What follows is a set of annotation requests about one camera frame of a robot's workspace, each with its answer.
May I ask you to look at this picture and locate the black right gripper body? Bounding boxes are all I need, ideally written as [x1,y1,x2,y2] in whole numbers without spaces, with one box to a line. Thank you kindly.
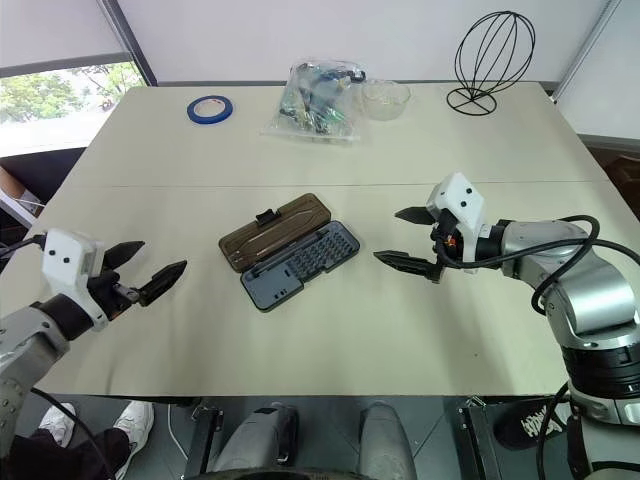
[428,209,459,286]

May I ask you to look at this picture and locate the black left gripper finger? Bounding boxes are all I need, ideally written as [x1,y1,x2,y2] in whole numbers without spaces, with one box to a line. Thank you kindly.
[102,240,147,273]
[136,259,189,307]

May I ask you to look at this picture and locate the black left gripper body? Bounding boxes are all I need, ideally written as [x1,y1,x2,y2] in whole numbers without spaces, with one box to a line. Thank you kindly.
[87,269,144,322]

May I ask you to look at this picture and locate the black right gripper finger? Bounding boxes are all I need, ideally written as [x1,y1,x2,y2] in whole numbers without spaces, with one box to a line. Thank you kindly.
[394,204,438,227]
[373,249,437,282]

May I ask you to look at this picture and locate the screwdriver bit case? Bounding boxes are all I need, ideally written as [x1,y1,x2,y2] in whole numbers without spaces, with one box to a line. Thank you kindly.
[217,191,362,314]

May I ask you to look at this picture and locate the clear glass bowl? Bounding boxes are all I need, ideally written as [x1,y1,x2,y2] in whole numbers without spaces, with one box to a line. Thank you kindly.
[359,79,413,122]

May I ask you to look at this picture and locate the cardboard box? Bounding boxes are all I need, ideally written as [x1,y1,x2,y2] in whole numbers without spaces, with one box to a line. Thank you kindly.
[0,164,47,227]

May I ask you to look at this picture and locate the white sneaker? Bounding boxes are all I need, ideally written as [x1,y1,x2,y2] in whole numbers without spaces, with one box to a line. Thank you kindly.
[113,399,156,469]
[38,403,78,447]

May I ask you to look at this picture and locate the clear plastic bag of parts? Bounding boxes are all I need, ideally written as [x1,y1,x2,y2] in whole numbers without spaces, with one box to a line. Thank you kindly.
[259,59,372,147]

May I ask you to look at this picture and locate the blue tape roll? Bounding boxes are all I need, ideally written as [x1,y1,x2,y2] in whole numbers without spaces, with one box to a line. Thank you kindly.
[186,94,236,127]

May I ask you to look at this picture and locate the dark trouser legs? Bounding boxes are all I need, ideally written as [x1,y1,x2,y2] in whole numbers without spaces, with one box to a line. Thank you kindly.
[0,426,133,480]

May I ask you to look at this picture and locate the grey rounded robot leg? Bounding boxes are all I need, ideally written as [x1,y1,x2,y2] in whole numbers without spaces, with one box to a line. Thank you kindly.
[213,401,302,475]
[359,400,418,480]

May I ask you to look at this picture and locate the black cap with white print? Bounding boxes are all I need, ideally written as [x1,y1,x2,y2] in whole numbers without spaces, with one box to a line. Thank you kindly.
[499,398,572,452]

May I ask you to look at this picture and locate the white roller blind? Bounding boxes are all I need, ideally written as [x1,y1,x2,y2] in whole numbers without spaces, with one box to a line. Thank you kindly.
[0,0,127,79]

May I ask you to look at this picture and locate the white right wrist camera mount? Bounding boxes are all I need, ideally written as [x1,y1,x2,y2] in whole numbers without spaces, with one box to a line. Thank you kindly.
[425,172,494,275]

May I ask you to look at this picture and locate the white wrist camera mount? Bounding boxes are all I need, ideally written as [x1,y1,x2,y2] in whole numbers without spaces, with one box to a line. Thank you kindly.
[425,172,494,275]
[41,228,109,332]

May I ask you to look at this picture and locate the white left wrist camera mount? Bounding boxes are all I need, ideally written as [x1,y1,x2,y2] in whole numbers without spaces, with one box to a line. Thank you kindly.
[41,228,109,332]

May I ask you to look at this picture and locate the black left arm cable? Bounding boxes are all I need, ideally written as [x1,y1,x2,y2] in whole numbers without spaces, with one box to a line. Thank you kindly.
[0,234,117,480]

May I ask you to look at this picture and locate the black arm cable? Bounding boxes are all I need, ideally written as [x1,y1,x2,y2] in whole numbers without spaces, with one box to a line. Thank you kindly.
[0,234,117,480]
[433,214,640,317]

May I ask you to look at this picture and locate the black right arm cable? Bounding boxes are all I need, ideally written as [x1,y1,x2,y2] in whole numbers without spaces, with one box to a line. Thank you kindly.
[433,214,640,317]

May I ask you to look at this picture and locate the black wire head stand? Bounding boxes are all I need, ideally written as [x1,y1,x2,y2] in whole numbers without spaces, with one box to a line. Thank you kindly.
[445,10,538,116]

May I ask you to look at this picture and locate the black table frame leg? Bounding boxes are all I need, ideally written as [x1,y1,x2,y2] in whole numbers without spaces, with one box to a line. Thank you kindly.
[458,394,504,480]
[183,399,225,477]

